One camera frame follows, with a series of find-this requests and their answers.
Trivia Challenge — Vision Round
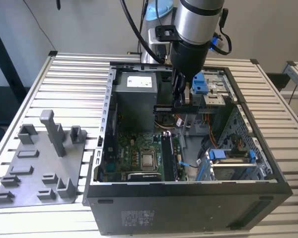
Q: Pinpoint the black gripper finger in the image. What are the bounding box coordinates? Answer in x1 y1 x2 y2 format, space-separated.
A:
172 70 191 110

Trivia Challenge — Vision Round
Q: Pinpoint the RAM stick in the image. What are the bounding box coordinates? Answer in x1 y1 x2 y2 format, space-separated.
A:
153 105 199 115
168 136 178 180

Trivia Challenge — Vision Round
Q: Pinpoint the grey metal drive cage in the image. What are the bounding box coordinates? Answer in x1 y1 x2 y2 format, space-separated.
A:
179 70 236 136

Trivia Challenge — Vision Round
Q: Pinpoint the grey power supply unit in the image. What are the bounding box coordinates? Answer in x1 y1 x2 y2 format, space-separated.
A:
111 71 158 133

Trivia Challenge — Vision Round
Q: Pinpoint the perforated metal disk bay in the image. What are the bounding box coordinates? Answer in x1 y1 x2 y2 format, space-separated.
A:
217 104 274 179

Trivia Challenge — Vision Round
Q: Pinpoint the hard disk in blue carrier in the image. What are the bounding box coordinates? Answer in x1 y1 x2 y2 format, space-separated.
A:
198 148 262 181

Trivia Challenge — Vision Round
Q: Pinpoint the silver CPU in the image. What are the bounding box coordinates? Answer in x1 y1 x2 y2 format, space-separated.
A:
142 154 156 168

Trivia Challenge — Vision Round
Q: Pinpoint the green motherboard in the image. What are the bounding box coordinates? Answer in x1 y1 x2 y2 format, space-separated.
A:
99 131 189 183

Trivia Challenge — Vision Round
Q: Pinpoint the metal CPU socket cover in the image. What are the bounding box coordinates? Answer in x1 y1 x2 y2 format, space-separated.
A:
139 148 158 172

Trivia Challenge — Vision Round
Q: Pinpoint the black Nvidia graphics card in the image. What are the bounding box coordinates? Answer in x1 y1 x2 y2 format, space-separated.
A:
125 172 163 182

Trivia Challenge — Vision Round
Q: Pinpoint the black box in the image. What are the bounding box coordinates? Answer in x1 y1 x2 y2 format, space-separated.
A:
265 72 290 93

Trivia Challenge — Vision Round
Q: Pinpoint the black open PC case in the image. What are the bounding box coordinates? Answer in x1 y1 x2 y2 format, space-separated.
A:
82 60 293 236

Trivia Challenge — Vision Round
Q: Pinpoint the grey parts rack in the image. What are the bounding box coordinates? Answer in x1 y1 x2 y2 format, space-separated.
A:
0 109 90 210

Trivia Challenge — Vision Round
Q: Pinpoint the black desk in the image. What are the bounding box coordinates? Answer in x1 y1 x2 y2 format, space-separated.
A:
0 16 30 159

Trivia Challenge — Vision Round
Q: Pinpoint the blue plastic drive bracket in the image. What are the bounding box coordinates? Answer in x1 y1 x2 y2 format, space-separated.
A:
191 71 209 95

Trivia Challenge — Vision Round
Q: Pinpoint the yellow and black wire bundle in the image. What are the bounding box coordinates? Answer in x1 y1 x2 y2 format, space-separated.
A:
154 113 189 130

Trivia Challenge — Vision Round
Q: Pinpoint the black camera bracket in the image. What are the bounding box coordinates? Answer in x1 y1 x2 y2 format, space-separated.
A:
154 24 182 42

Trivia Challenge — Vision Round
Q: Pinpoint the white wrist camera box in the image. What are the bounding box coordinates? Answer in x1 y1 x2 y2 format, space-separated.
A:
149 27 173 46

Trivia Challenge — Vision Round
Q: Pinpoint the orange wire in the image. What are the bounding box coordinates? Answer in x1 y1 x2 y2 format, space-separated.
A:
206 112 219 149

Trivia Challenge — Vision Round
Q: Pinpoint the black looped cable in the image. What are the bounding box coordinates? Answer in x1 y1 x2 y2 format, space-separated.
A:
212 7 233 56

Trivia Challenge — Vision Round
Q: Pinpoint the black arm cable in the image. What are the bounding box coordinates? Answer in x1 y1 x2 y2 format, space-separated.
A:
119 0 167 64

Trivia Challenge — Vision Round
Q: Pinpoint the black wire with blue plug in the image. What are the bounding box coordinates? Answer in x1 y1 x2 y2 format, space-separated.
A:
178 160 206 170

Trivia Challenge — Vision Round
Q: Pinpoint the thin black wall cable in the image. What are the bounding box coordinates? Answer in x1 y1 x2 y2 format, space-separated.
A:
24 0 57 52

